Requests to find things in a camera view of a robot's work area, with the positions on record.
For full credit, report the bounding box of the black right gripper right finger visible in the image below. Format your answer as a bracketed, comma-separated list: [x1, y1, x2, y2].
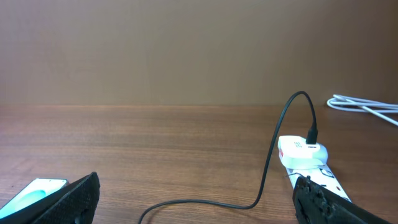
[292, 176, 390, 224]

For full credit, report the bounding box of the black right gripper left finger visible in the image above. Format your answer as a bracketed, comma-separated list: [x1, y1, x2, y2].
[1, 172, 100, 224]

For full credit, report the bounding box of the smartphone with blue screen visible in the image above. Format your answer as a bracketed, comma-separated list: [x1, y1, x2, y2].
[1, 178, 68, 218]

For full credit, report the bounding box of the white charger adapter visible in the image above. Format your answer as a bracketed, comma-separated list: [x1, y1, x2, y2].
[277, 136, 328, 169]

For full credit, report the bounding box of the white power strip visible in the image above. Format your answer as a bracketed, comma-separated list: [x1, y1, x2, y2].
[279, 153, 351, 202]

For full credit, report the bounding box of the black charging cable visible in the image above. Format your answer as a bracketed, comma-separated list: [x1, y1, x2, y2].
[137, 90, 319, 224]

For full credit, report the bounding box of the white power strip cord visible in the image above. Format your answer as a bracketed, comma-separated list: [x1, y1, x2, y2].
[326, 94, 398, 127]

